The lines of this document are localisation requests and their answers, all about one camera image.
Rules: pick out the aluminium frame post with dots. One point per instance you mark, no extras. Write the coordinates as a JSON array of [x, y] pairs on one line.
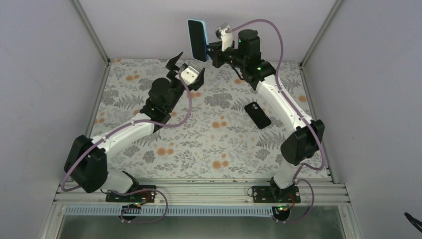
[[91, 31], [329, 18]]

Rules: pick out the slotted grey cable duct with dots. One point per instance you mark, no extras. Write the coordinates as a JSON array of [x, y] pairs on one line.
[[155, 211]]

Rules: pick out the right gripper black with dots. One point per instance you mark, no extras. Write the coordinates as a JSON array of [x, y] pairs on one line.
[[215, 55]]

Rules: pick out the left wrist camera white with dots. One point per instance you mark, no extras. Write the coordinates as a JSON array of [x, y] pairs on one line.
[[189, 75]]

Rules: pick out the black phone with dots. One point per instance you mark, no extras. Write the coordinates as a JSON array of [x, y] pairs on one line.
[[257, 115], [197, 31]]

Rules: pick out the floral patterned table mat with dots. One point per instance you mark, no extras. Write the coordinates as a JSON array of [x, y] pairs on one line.
[[219, 140]]

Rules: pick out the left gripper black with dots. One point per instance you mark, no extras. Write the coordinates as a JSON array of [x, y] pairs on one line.
[[171, 66]]

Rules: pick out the aluminium rail front frame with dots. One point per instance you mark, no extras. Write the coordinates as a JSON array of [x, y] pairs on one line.
[[224, 192]]

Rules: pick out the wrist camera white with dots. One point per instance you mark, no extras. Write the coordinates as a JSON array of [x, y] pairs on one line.
[[224, 33], [189, 75]]

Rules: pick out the right aluminium frame post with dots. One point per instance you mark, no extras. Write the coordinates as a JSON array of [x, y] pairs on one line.
[[329, 18]]

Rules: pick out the left aluminium frame post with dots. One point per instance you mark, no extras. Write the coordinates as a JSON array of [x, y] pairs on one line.
[[91, 31]]

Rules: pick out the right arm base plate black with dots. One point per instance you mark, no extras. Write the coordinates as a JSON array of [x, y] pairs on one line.
[[268, 194]]

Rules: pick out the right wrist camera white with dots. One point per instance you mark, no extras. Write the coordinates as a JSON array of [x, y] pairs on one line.
[[224, 33]]

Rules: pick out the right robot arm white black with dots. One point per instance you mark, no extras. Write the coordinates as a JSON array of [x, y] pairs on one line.
[[303, 133]]

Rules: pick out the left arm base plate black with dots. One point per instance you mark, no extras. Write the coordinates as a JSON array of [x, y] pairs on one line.
[[147, 196]]

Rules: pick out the black object at right edge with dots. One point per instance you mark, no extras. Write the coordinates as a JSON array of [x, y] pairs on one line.
[[414, 222]]

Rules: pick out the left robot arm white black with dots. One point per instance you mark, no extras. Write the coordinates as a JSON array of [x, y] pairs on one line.
[[86, 165]]

